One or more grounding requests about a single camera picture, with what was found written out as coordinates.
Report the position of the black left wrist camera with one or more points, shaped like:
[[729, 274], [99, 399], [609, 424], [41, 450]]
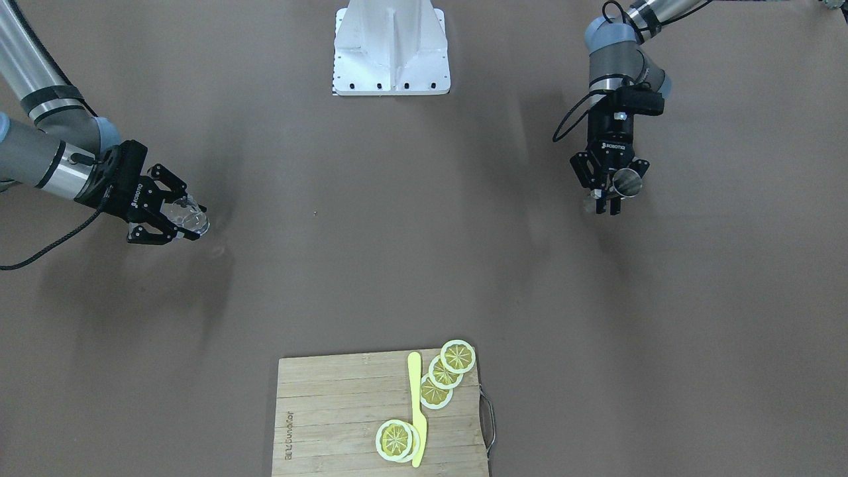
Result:
[[634, 100]]

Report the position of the yellow plastic knife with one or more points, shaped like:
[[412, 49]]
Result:
[[419, 421]]

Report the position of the steel jigger measuring cup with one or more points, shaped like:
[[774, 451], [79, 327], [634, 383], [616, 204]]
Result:
[[620, 185]]

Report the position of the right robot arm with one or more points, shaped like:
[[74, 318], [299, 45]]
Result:
[[69, 151]]

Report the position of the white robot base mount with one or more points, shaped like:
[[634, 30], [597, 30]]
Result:
[[390, 48]]

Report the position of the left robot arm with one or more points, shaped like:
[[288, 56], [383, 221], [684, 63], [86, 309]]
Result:
[[624, 83]]

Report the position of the lemon slice top near knife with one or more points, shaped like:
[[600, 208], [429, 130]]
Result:
[[395, 441]]

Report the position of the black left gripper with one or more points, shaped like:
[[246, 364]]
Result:
[[611, 134]]

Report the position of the clear glass cup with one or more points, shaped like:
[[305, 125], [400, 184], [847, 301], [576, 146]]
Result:
[[187, 214]]

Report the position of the lemon slice under near knife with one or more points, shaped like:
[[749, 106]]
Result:
[[416, 442]]

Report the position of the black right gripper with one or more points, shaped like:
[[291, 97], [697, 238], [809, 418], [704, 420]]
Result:
[[127, 192]]

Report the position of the wooden cutting board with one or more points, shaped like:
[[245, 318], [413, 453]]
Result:
[[329, 408]]

